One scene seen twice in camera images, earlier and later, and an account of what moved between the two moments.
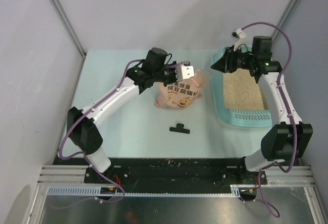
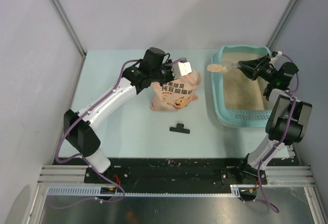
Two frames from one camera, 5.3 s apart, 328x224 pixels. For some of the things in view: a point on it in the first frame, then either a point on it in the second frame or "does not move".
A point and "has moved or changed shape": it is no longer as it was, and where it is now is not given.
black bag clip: (180, 128) does not move
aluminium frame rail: (277, 176) does not move
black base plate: (176, 171) does not move
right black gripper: (225, 64) -> (253, 70)
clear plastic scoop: (203, 75) has moved or changed shape
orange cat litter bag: (180, 94) has moved or changed shape
